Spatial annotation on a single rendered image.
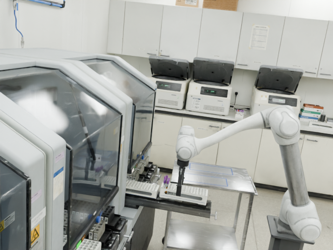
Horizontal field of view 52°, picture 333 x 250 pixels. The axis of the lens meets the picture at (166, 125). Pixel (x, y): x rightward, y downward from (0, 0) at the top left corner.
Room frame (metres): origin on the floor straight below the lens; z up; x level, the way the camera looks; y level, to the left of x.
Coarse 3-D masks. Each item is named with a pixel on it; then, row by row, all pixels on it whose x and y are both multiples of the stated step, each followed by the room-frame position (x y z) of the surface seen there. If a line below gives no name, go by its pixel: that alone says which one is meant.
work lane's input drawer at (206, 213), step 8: (128, 200) 1.96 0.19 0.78; (136, 200) 1.95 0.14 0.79; (144, 200) 1.94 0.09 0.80; (152, 200) 1.94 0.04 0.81; (160, 200) 1.94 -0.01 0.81; (168, 200) 1.97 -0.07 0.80; (176, 200) 1.98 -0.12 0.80; (208, 200) 2.00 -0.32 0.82; (160, 208) 1.93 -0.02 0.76; (168, 208) 1.92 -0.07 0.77; (176, 208) 1.91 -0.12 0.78; (184, 208) 1.91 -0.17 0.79; (192, 208) 1.90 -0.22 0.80; (200, 208) 1.90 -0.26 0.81; (208, 208) 1.90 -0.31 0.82; (200, 216) 1.89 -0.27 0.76; (208, 216) 1.88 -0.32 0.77; (216, 216) 1.92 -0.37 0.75
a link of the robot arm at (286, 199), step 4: (288, 192) 1.96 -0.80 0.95; (284, 196) 1.97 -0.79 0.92; (288, 196) 1.93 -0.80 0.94; (308, 196) 1.94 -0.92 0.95; (284, 200) 1.95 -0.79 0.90; (288, 200) 1.92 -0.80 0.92; (284, 204) 1.93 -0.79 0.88; (280, 208) 1.98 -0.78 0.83; (284, 208) 1.92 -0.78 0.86; (280, 212) 1.97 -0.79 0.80; (284, 212) 1.90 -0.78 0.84; (280, 216) 1.96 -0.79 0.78; (284, 216) 1.91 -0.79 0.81; (284, 220) 1.93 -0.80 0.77; (288, 224) 1.91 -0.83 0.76
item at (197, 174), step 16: (176, 160) 2.66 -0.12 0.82; (176, 176) 2.33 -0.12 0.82; (192, 176) 2.36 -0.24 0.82; (208, 176) 2.40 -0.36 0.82; (224, 176) 2.43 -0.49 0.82; (240, 176) 2.47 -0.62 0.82; (240, 192) 2.20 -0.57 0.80; (256, 192) 2.28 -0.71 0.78; (176, 224) 2.57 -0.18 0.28; (192, 224) 2.60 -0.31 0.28; (208, 224) 2.63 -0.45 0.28; (176, 240) 2.34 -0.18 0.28; (192, 240) 2.36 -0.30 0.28; (208, 240) 2.39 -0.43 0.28; (224, 240) 2.41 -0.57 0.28
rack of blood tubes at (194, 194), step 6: (162, 186) 1.97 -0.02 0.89; (168, 186) 1.99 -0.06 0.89; (174, 186) 2.00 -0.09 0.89; (186, 186) 2.02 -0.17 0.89; (162, 192) 1.95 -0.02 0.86; (168, 192) 1.98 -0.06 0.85; (174, 192) 2.01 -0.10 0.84; (186, 192) 1.92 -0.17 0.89; (192, 192) 1.94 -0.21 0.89; (198, 192) 1.95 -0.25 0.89; (204, 192) 1.97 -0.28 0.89; (174, 198) 1.93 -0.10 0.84; (186, 198) 1.92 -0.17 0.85; (192, 198) 1.97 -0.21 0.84; (198, 198) 1.98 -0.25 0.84; (204, 198) 1.91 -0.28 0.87; (204, 204) 1.91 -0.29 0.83
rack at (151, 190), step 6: (126, 180) 2.08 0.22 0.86; (126, 186) 1.98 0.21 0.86; (132, 186) 1.99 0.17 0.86; (138, 186) 2.01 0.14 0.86; (144, 186) 2.02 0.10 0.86; (150, 186) 2.04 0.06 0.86; (156, 186) 2.03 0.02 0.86; (126, 192) 1.98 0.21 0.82; (132, 192) 1.98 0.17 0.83; (138, 192) 2.02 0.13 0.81; (144, 192) 2.03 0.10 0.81; (150, 192) 2.04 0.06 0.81; (156, 192) 1.95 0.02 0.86
